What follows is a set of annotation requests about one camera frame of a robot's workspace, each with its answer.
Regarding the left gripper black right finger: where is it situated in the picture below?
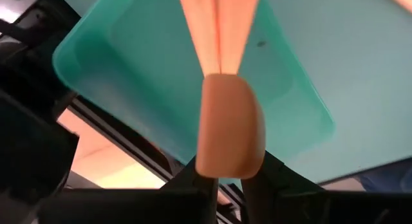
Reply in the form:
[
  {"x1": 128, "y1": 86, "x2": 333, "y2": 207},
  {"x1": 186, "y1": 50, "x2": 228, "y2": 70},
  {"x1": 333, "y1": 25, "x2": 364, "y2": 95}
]
[{"x1": 240, "y1": 151, "x2": 325, "y2": 224}]

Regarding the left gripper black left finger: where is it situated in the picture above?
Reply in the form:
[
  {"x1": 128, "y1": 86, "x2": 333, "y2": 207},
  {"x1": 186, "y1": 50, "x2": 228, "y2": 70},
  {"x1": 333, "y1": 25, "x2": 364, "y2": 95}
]
[{"x1": 162, "y1": 156, "x2": 220, "y2": 224}]

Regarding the green plastic bin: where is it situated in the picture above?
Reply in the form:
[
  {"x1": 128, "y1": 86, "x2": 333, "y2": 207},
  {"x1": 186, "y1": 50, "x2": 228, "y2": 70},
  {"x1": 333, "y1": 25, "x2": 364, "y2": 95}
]
[{"x1": 51, "y1": 0, "x2": 336, "y2": 165}]

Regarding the silver mounting plate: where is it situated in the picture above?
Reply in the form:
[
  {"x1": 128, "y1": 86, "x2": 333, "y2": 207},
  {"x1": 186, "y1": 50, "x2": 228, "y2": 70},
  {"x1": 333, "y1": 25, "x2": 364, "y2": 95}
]
[{"x1": 0, "y1": 0, "x2": 41, "y2": 24}]

